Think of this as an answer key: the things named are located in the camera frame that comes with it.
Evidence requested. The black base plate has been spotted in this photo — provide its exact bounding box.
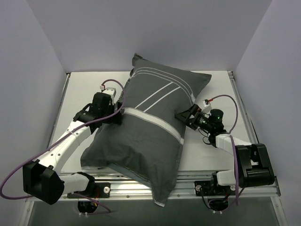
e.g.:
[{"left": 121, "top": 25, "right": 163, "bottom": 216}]
[
  {"left": 194, "top": 181, "right": 235, "bottom": 196},
  {"left": 67, "top": 182, "right": 111, "bottom": 199}
]

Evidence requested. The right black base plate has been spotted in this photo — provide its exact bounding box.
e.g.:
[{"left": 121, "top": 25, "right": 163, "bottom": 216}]
[{"left": 194, "top": 181, "right": 235, "bottom": 196}]

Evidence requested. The aluminium rail frame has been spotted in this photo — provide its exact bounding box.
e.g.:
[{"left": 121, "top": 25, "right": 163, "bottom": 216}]
[{"left": 20, "top": 71, "right": 287, "bottom": 226}]

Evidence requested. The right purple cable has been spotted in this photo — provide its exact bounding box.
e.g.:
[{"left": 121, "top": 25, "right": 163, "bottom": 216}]
[{"left": 206, "top": 94, "right": 243, "bottom": 210}]

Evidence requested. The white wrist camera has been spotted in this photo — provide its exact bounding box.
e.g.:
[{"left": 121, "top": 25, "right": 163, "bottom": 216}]
[
  {"left": 202, "top": 99, "right": 212, "bottom": 114},
  {"left": 100, "top": 85, "right": 116, "bottom": 100}
]

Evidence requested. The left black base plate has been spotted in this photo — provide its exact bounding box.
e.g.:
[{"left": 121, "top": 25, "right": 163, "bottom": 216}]
[{"left": 67, "top": 182, "right": 111, "bottom": 199}]

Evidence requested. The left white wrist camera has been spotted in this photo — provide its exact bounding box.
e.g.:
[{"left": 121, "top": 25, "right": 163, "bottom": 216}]
[{"left": 100, "top": 85, "right": 116, "bottom": 100}]

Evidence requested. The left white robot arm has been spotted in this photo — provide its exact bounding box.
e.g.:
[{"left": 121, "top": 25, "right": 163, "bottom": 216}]
[{"left": 22, "top": 88, "right": 122, "bottom": 205}]

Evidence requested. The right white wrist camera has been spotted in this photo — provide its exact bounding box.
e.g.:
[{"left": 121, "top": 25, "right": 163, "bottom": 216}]
[{"left": 202, "top": 99, "right": 212, "bottom": 114}]

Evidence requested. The pillowcase grey outside blue inside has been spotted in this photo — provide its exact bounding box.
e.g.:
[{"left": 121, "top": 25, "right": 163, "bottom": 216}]
[{"left": 80, "top": 54, "right": 212, "bottom": 207}]

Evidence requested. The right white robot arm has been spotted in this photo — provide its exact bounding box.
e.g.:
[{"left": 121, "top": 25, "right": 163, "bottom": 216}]
[{"left": 174, "top": 104, "right": 275, "bottom": 194}]

